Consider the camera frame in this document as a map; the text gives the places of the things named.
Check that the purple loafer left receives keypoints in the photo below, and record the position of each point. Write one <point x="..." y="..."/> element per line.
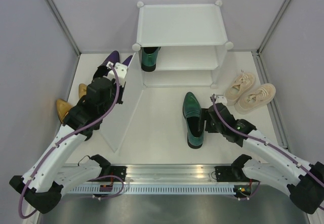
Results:
<point x="111" y="57"/>

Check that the purple loafer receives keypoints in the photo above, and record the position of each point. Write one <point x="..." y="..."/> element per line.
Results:
<point x="126" y="62"/>
<point x="111" y="57"/>

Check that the green loafer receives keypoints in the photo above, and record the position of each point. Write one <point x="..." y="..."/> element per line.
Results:
<point x="149" y="58"/>
<point x="191" y="113"/>

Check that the beige sneaker front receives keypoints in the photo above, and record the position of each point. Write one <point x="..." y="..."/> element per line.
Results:
<point x="260" y="97"/>

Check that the white slotted cable duct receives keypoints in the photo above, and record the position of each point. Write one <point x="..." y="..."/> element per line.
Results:
<point x="155" y="189"/>

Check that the gold pointed shoe rear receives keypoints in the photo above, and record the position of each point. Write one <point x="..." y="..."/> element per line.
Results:
<point x="82" y="92"/>

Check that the beige sneaker rear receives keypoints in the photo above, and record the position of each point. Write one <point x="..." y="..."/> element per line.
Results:
<point x="241" y="84"/>

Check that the beige sneaker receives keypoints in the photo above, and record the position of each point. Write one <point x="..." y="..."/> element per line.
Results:
<point x="241" y="84"/>
<point x="260" y="97"/>

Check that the purple loafer right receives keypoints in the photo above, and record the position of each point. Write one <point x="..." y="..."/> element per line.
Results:
<point x="126" y="62"/>

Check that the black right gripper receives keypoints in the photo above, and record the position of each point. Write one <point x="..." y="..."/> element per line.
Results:
<point x="205" y="116"/>

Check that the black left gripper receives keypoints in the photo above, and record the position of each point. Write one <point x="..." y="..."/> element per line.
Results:
<point x="121" y="90"/>

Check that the white cabinet door panel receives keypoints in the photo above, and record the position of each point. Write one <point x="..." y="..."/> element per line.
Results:
<point x="115" y="125"/>

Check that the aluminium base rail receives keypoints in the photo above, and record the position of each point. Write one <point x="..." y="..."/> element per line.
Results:
<point x="167" y="173"/>

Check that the white plastic shoe cabinet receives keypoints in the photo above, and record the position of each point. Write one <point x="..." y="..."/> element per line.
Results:
<point x="190" y="40"/>

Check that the gold pointed shoe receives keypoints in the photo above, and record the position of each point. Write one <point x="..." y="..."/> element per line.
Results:
<point x="62" y="108"/>
<point x="82" y="92"/>

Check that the gold pointed shoe front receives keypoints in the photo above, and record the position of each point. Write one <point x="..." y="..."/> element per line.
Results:
<point x="62" y="108"/>

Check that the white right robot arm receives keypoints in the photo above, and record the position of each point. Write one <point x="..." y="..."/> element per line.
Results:
<point x="300" y="180"/>

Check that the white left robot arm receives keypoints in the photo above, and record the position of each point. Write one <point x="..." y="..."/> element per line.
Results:
<point x="43" y="186"/>

